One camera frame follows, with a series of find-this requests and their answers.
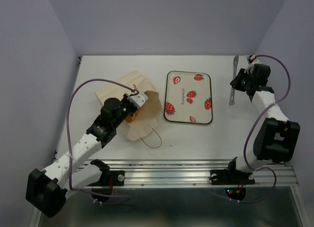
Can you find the fake orange bread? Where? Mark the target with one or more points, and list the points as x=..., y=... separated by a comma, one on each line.
x=131, y=116

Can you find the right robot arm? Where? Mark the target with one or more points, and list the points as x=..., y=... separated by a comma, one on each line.
x=276, y=139

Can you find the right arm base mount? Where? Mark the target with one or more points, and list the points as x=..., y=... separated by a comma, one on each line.
x=234, y=180

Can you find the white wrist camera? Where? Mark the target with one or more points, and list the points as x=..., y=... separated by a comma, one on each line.
x=138, y=99
x=252, y=60

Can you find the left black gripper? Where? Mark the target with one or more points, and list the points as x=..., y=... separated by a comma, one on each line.
x=125, y=99

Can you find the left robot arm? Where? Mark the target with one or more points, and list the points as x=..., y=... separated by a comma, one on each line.
x=49, y=188

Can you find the beige paper bag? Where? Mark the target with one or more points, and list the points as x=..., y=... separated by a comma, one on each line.
x=147, y=117

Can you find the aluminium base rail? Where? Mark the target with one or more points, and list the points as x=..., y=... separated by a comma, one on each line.
x=191, y=173

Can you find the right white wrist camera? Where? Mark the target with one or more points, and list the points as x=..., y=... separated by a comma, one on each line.
x=252, y=60

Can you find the strawberry print tray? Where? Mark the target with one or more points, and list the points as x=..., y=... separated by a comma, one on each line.
x=188, y=98

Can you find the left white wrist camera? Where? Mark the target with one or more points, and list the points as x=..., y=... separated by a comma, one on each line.
x=138, y=99

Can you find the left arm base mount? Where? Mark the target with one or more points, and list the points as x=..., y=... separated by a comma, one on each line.
x=108, y=179

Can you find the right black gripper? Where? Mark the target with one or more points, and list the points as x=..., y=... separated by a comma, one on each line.
x=235, y=82

